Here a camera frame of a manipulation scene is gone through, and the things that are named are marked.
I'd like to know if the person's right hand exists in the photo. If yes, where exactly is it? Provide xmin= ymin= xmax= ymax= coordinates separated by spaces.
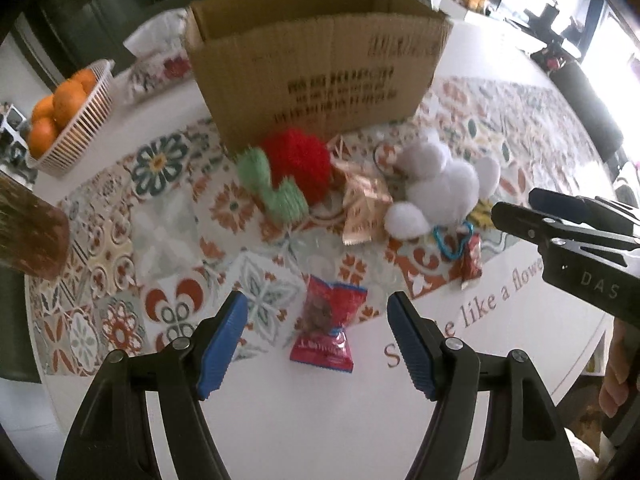
xmin=598 ymin=320 xmax=640 ymax=423

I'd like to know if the dark dining chair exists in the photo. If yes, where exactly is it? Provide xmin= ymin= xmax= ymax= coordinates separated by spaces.
xmin=552 ymin=62 xmax=626 ymax=161

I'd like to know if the patterned tablecloth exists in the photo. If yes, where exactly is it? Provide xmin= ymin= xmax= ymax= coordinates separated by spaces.
xmin=25 ymin=10 xmax=626 ymax=480

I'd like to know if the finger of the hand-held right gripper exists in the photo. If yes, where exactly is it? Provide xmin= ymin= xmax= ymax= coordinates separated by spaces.
xmin=529 ymin=187 xmax=640 ymax=237
xmin=491 ymin=202 xmax=640 ymax=261

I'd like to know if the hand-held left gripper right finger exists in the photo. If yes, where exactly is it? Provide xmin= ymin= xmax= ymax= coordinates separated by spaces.
xmin=386 ymin=291 xmax=573 ymax=480

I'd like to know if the blue wire clip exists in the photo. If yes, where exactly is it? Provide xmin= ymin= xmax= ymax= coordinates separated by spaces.
xmin=432 ymin=222 xmax=475 ymax=261

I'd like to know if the dark hair tie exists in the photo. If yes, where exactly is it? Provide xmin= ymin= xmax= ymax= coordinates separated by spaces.
xmin=374 ymin=142 xmax=401 ymax=181

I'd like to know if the brown cardboard box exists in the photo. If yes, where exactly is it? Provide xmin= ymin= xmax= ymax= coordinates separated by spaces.
xmin=184 ymin=0 xmax=453 ymax=153

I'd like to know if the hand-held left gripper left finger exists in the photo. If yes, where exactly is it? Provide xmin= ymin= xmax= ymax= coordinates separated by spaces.
xmin=55 ymin=290 xmax=249 ymax=480

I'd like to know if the white basket of oranges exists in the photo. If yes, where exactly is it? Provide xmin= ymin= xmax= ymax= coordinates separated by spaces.
xmin=24 ymin=59 xmax=116 ymax=176

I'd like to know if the large red snack packet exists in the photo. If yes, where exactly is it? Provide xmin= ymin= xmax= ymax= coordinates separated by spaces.
xmin=289 ymin=275 xmax=368 ymax=373

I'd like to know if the green knitted plush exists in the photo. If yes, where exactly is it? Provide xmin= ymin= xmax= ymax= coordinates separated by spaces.
xmin=235 ymin=146 xmax=310 ymax=223

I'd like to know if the white plush bunny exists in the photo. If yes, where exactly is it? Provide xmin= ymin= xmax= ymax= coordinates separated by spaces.
xmin=384 ymin=129 xmax=502 ymax=239

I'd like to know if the gold snack packet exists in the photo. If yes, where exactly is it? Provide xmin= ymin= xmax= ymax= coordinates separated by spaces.
xmin=327 ymin=135 xmax=373 ymax=181
xmin=341 ymin=172 xmax=394 ymax=247

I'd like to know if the glass vase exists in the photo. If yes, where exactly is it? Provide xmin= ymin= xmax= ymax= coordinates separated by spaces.
xmin=0 ymin=175 xmax=71 ymax=278

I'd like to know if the orange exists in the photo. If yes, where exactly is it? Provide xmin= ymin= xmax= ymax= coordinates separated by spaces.
xmin=67 ymin=69 xmax=98 ymax=96
xmin=52 ymin=82 xmax=88 ymax=128
xmin=27 ymin=117 xmax=60 ymax=160
xmin=32 ymin=96 xmax=56 ymax=123

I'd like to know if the floral tissue box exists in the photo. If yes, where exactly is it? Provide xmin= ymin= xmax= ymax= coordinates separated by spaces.
xmin=122 ymin=10 xmax=193 ymax=106

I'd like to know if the small red snack packet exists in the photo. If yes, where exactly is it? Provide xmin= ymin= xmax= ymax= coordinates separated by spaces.
xmin=460 ymin=234 xmax=483 ymax=288

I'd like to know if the red pom-pom plush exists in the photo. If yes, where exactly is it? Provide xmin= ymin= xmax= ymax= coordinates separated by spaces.
xmin=260 ymin=127 xmax=332 ymax=206

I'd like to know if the dark glass sliding door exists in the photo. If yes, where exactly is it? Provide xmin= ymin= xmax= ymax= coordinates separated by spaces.
xmin=40 ymin=0 xmax=166 ymax=58

